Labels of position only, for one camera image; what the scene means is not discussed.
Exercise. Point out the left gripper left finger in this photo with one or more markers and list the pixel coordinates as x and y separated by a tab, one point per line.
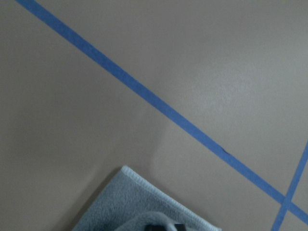
154	228

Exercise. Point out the pink and grey towel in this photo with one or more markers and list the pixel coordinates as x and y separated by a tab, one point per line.
125	201

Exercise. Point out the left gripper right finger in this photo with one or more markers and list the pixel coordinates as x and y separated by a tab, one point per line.
180	227

